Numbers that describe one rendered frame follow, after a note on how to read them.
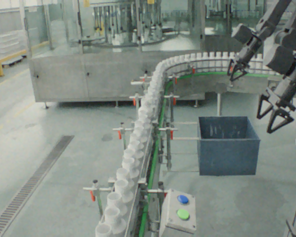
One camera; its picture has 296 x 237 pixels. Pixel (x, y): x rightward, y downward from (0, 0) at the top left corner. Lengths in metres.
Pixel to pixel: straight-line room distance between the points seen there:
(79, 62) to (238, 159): 3.45
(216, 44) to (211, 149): 4.85
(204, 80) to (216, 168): 1.19
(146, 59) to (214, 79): 1.90
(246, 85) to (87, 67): 2.68
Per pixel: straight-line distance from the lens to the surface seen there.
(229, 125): 1.80
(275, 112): 0.80
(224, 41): 6.24
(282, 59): 0.81
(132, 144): 1.02
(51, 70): 4.80
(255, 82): 2.61
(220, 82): 2.64
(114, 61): 4.42
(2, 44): 9.81
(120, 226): 0.72
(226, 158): 1.55
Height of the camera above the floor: 1.62
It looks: 23 degrees down
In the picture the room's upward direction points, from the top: 3 degrees counter-clockwise
